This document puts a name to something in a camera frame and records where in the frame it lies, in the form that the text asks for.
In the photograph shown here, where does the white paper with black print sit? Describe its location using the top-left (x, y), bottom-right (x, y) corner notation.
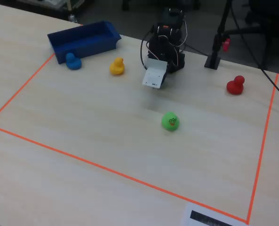
top-left (180, 202), bottom-right (248, 226)

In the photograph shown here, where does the black office chair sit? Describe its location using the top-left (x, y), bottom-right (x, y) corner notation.
top-left (223, 0), bottom-right (279, 69)

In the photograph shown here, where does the orange tape strip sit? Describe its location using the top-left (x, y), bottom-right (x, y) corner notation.
top-left (0, 124), bottom-right (248, 224)
top-left (0, 23), bottom-right (83, 125)
top-left (246, 73), bottom-right (279, 224)

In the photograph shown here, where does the blue plastic box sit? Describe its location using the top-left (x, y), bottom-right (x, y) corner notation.
top-left (47, 20), bottom-right (122, 65)

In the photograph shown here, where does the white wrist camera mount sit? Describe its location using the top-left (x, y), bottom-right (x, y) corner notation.
top-left (142, 58), bottom-right (168, 90)

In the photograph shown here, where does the green rubber duck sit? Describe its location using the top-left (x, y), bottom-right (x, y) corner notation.
top-left (161, 111), bottom-right (180, 131)

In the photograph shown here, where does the black power cable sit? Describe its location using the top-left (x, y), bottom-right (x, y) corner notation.
top-left (181, 42), bottom-right (209, 57)

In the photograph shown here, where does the yellow rubber duck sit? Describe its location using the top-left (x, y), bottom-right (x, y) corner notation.
top-left (109, 57), bottom-right (126, 76)

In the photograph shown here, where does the black cable across table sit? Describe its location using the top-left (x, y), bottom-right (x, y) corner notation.
top-left (230, 0), bottom-right (279, 104)

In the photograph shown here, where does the red rubber duck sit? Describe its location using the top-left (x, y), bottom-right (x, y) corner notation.
top-left (226, 75), bottom-right (246, 95)

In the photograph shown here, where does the black camera stand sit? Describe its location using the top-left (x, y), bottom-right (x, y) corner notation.
top-left (204, 0), bottom-right (234, 70)

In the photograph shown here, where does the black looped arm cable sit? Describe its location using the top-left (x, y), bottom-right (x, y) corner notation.
top-left (140, 25), bottom-right (154, 71)

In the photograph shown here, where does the blue rubber duck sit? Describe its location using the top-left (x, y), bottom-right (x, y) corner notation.
top-left (65, 52), bottom-right (82, 71)

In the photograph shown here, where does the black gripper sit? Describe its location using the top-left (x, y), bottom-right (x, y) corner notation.
top-left (147, 35), bottom-right (175, 62)

